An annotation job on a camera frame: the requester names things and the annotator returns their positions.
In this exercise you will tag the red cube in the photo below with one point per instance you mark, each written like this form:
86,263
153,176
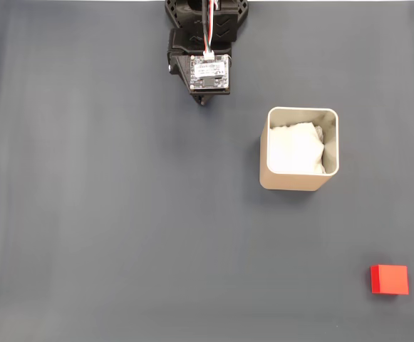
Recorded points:
392,279

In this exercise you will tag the beige square box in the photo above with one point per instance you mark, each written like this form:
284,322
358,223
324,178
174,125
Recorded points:
292,182

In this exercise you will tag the white crumpled tissue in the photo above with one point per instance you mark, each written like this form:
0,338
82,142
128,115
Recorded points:
294,147

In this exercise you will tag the camera circuit board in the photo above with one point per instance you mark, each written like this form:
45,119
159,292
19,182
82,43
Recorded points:
210,73

